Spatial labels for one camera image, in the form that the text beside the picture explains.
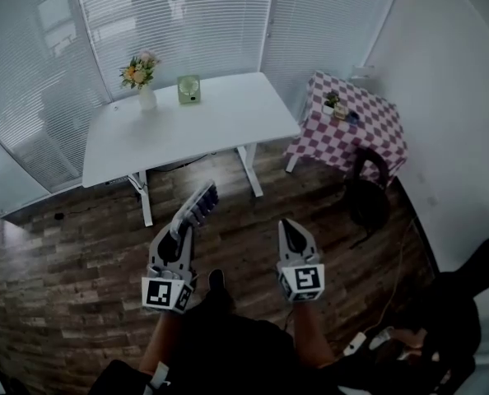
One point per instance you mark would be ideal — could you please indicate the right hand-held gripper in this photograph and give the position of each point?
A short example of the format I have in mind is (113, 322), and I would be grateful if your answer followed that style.
(301, 280)

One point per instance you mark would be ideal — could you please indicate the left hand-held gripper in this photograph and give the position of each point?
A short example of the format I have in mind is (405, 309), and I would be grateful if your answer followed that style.
(165, 286)

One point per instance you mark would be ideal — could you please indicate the grey calculator with dark keys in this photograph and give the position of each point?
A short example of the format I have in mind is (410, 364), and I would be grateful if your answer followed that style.
(201, 202)

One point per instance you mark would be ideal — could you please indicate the person's left forearm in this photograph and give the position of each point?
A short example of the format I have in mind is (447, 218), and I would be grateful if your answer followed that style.
(162, 340)

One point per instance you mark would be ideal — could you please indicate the person's right forearm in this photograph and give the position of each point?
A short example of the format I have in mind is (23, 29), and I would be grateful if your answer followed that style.
(312, 335)

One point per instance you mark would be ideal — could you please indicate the person's black shoe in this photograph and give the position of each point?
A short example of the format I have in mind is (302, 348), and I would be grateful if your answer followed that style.
(216, 281)

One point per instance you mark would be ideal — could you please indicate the white power strip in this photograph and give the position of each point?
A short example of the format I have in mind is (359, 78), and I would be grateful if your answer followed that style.
(355, 341)

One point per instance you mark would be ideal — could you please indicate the person's black clothing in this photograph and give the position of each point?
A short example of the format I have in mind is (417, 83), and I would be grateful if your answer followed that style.
(228, 352)

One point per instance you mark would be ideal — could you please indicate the pink checkered tablecloth table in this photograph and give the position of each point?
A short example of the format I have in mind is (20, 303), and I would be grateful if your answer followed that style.
(351, 134)

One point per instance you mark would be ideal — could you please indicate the small yellow box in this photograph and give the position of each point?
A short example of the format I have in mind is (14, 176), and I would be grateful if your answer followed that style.
(340, 112)

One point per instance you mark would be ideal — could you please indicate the small dark blue object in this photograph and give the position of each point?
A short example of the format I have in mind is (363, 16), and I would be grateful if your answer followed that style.
(353, 117)

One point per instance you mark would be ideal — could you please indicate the white table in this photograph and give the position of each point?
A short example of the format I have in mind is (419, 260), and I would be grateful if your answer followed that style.
(211, 113)

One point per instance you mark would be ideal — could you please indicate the small potted plant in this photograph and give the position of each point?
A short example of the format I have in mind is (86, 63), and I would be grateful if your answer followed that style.
(331, 100)

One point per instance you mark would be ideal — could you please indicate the green desk fan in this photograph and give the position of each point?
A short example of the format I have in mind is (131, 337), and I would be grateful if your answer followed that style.
(188, 90)

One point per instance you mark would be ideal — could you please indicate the white vase with flowers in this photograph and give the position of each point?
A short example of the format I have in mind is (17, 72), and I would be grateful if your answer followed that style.
(141, 80)

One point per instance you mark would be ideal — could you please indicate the black bag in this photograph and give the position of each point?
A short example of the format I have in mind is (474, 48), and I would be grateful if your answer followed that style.
(446, 323)

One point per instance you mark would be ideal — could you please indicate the clear acrylic stand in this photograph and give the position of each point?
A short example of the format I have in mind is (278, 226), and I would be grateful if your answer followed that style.
(363, 73)

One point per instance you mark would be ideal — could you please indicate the white window blind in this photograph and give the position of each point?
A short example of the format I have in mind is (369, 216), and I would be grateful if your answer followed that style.
(318, 35)
(30, 80)
(195, 27)

